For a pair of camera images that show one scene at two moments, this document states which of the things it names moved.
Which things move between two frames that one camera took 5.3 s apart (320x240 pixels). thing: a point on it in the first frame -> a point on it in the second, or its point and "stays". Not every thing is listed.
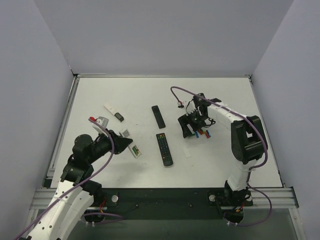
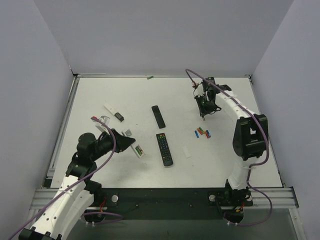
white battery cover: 186,153 stays
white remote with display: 118,116 stays
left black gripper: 114,144 stays
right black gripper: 191,122 -> 204,107
